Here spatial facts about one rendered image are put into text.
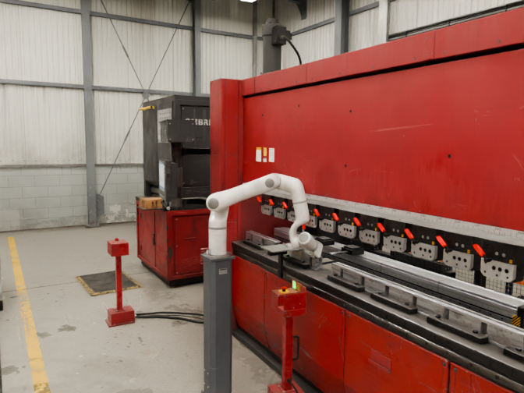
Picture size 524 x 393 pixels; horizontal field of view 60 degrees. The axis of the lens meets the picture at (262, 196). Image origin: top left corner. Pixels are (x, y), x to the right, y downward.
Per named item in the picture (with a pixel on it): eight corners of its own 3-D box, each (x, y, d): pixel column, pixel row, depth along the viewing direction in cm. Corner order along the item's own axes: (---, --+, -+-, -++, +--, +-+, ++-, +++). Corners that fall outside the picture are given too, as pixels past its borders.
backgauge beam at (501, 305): (273, 238, 413) (273, 228, 412) (286, 237, 420) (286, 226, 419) (522, 330, 215) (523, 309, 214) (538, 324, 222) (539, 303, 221)
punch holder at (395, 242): (383, 247, 254) (384, 218, 252) (394, 246, 258) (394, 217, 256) (403, 253, 241) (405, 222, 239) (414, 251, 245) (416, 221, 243)
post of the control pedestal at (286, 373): (281, 387, 303) (282, 309, 297) (288, 386, 305) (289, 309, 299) (285, 391, 298) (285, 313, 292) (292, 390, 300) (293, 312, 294)
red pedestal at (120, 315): (104, 320, 445) (102, 238, 435) (130, 316, 457) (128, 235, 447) (108, 327, 428) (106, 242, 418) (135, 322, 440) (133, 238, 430)
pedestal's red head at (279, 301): (270, 307, 302) (270, 281, 300) (292, 304, 308) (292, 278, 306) (283, 318, 283) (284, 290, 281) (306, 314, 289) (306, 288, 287)
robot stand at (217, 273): (211, 405, 303) (210, 260, 291) (200, 392, 318) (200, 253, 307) (235, 397, 312) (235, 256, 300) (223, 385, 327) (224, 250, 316)
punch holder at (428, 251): (410, 255, 237) (412, 224, 235) (421, 253, 241) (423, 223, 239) (433, 261, 224) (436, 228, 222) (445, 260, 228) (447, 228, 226)
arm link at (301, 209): (281, 205, 291) (290, 250, 293) (303, 201, 284) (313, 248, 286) (285, 203, 299) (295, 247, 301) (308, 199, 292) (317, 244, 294)
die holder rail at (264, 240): (246, 241, 405) (246, 231, 404) (251, 240, 408) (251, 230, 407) (274, 253, 362) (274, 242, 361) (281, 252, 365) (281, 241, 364)
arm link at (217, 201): (214, 211, 306) (207, 215, 290) (208, 195, 305) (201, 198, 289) (283, 186, 296) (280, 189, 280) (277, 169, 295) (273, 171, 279)
